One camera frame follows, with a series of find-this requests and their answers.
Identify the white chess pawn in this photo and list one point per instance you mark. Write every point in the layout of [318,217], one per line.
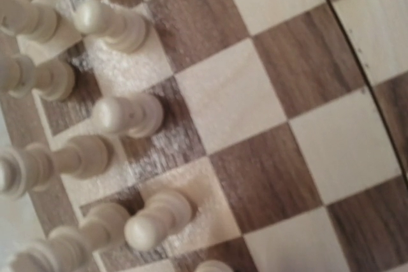
[121,30]
[138,116]
[164,214]

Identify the wooden chess board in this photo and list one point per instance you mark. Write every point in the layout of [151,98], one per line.
[285,124]

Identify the white chess rook corner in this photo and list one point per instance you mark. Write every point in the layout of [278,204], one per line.
[213,266]

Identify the white chess piece tall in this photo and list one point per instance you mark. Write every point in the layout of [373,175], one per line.
[53,79]

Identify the white chess knight piece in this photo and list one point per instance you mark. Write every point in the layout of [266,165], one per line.
[35,21]

